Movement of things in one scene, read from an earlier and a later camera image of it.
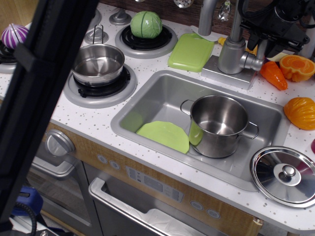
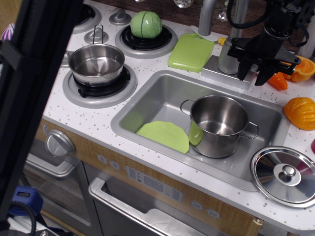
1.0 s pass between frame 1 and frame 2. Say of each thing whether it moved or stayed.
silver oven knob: stayed
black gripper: moved
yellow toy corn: stayed
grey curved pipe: stayed
